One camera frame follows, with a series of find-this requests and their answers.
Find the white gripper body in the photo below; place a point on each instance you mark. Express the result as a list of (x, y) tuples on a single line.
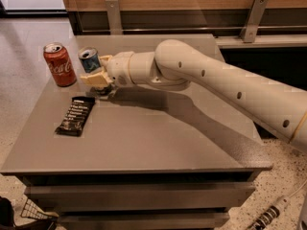
[(119, 68)]

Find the blue silver redbull can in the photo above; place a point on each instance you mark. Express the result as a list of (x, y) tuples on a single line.
[(89, 59)]

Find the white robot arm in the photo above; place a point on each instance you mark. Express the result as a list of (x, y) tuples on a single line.
[(277, 107)]

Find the red coke can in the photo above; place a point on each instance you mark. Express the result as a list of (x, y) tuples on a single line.
[(59, 63)]

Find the black snack bar wrapper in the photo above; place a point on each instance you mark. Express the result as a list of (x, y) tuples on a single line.
[(76, 116)]

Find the grey drawer cabinet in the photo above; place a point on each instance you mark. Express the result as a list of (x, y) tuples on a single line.
[(147, 160)]

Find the white power strip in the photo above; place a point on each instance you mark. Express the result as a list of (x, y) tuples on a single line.
[(274, 211)]

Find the left metal bracket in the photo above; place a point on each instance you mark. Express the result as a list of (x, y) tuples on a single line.
[(114, 17)]

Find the metal bracket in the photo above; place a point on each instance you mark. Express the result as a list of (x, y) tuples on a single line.
[(255, 14), (114, 17)]

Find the right metal bracket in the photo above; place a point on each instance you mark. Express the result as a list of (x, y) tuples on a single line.
[(255, 14)]

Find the black wire basket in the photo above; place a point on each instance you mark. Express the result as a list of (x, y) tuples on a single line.
[(31, 211)]

